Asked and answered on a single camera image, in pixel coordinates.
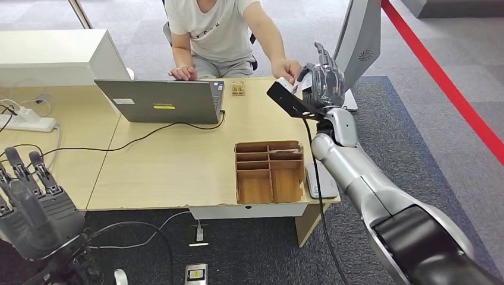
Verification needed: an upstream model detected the person's right hand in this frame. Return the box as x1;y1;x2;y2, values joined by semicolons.
168;66;198;81

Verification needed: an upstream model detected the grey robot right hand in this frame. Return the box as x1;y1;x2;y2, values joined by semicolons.
296;42;347;111

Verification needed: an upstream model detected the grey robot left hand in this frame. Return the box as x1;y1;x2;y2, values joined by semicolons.
0;146;86;261

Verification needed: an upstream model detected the person's left hand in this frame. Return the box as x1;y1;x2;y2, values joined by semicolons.
272;59;302;86

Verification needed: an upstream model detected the wooden compartment organizer box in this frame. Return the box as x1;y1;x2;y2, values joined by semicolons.
234;140;306;205

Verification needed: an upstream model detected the person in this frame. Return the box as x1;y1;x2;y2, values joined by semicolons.
163;0;302;86

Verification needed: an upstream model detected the grey laptop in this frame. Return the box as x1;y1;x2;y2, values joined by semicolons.
94;79;225;125

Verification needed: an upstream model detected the silver monitor with stand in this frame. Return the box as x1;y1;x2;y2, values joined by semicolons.
332;0;382;112

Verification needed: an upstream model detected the dark grey carpet rug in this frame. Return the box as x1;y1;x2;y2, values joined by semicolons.
0;75;504;285

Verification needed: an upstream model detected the white power strip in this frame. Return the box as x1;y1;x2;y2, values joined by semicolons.
0;113;58;132

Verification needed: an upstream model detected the white plug adapter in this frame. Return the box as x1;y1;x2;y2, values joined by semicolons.
15;106;41;123

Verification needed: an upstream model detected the metal pole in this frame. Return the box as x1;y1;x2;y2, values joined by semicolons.
67;0;94;29

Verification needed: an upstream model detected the white cabinet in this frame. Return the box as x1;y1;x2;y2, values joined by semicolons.
0;28;131;87

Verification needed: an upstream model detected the wooden desk leg panel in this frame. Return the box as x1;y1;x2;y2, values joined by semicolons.
294;202;326;248

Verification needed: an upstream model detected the white desk beam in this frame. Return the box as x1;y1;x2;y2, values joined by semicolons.
188;204;310;220

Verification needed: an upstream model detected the grey floor platform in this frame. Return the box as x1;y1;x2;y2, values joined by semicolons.
401;0;504;18

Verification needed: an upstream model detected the white floor plug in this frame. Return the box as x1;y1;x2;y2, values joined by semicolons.
188;221;210;248

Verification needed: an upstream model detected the silver floor socket box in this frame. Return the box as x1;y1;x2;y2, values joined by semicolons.
184;262;208;285

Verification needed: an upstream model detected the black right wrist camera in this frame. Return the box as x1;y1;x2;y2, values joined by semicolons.
266;77;322;119

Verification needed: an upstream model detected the thick white cable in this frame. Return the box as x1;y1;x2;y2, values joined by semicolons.
43;125;63;170

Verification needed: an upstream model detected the thin white floor cable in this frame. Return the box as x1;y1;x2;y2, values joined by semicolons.
88;210;192;250

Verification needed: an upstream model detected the black laptop cable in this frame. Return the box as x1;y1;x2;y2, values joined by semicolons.
0;110;226;166

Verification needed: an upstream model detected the black power cord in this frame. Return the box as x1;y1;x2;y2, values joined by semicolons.
0;104;17;132

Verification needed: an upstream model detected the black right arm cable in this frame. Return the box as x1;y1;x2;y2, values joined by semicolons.
301;116;349;285

